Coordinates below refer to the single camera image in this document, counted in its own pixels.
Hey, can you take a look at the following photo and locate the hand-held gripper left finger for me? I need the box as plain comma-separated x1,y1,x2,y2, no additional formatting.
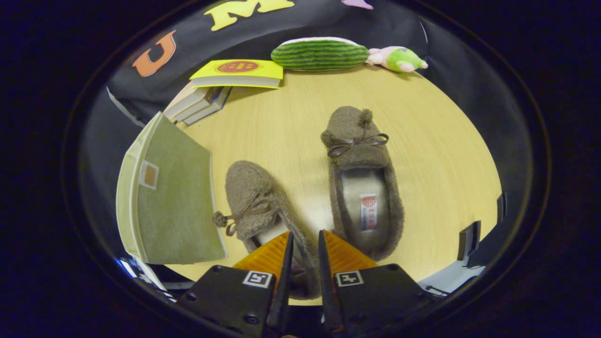
176,231,295,338

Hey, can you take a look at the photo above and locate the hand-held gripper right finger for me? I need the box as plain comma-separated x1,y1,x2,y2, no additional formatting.
318,230,435,338

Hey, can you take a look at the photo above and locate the brown fuzzy slipper shoe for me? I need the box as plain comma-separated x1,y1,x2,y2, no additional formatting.
212,161,322,301
321,106,405,261

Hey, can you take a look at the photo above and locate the beige fabric storage box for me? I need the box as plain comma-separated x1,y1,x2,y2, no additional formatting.
116,112,228,265

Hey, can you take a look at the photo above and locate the white book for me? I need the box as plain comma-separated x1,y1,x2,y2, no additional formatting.
175,86,222,123

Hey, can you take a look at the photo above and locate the yellow book with red circle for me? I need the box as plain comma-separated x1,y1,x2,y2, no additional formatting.
190,59,284,90

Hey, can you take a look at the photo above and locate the watermelon slice plush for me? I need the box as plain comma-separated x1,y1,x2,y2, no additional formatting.
271,37,370,72

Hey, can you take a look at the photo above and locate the pink and green plush toy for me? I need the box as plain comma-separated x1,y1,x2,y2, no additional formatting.
366,46,429,73

